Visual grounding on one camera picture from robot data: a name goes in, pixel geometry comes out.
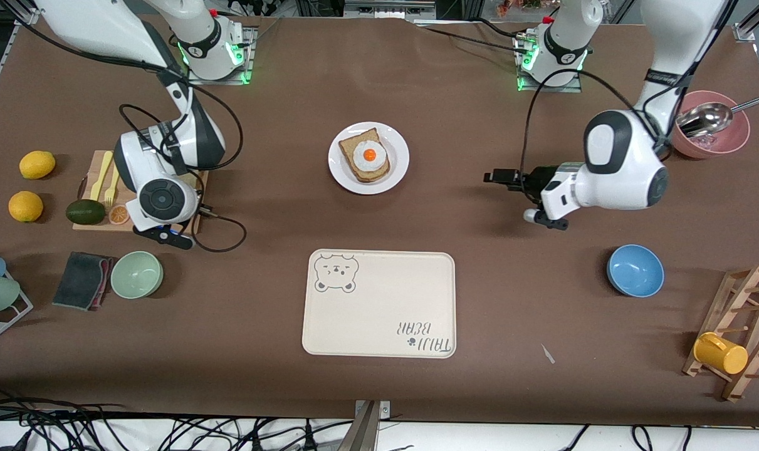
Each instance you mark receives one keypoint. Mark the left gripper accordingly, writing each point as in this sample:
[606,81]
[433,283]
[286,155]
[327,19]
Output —
[538,177]

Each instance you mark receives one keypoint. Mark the white round plate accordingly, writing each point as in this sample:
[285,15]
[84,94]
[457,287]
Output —
[398,150]

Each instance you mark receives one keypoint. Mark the fried egg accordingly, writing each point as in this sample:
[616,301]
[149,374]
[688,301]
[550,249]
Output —
[370,155]

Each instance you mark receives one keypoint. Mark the toast slice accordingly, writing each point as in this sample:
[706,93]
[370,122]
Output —
[354,150]

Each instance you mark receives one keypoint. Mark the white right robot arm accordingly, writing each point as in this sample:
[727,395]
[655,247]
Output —
[160,197]

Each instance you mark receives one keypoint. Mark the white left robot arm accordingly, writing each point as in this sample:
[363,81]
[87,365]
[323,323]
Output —
[623,163]

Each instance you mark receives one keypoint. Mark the orange slice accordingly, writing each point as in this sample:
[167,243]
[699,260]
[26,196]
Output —
[119,214]

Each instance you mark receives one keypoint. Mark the pale green bowl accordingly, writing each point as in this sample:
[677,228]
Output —
[136,274]

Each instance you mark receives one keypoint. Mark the yellow plastic fork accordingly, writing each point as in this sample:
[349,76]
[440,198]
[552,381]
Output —
[111,185]

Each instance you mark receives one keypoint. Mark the green avocado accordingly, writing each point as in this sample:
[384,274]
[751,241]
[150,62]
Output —
[86,212]

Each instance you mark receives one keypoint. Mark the yellow plastic knife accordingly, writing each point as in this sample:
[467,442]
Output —
[102,174]

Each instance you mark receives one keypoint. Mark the wooden cutting board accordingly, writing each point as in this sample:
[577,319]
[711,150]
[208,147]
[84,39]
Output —
[97,161]

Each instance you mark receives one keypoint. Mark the dark grey folded cloth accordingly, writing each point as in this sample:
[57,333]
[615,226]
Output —
[78,280]

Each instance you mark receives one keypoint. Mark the yellow lemon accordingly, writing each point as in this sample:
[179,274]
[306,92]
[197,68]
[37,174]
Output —
[37,165]
[26,207]

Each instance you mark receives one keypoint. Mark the blue bowl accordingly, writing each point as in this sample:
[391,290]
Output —
[635,270]

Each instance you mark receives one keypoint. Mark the small grey tape piece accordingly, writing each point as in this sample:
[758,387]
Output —
[547,354]

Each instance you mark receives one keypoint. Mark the cream bear print tray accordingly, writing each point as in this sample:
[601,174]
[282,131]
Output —
[379,313]

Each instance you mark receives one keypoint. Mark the metal scoop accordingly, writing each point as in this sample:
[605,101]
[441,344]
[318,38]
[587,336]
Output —
[708,118]

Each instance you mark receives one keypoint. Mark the pink bowl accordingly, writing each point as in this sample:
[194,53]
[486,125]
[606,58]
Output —
[733,141]

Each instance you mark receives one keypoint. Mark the wooden mug rack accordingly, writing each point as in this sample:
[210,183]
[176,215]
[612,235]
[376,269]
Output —
[746,294]

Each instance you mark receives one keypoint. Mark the yellow mug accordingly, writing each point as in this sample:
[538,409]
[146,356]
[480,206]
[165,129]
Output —
[721,354]

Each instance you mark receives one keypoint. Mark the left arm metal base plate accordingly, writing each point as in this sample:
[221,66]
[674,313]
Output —
[522,84]

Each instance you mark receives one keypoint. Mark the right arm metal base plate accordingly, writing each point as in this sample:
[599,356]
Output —
[247,62]

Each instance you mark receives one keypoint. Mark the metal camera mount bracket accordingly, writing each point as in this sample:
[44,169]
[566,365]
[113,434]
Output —
[368,429]

